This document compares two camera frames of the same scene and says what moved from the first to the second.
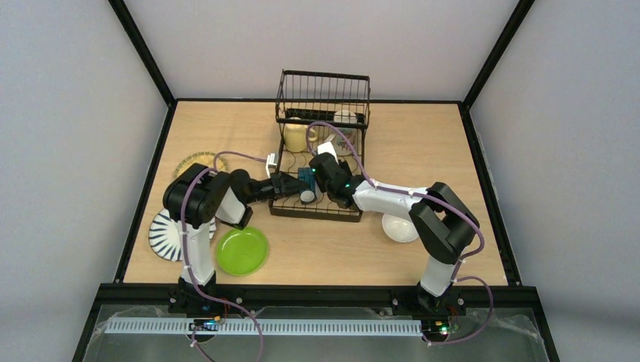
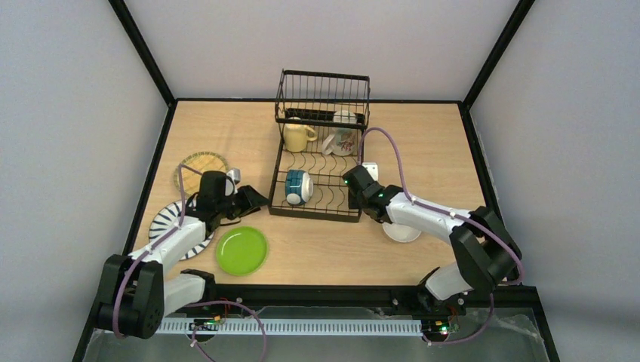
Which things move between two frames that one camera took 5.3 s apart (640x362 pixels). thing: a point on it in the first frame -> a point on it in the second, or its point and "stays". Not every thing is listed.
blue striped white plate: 165,237 stays
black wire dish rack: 316,113 stays
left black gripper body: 285,184 -> 242,200
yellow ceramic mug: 295,135 stays
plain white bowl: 398,229 stays
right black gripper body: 320,170 -> 354,181
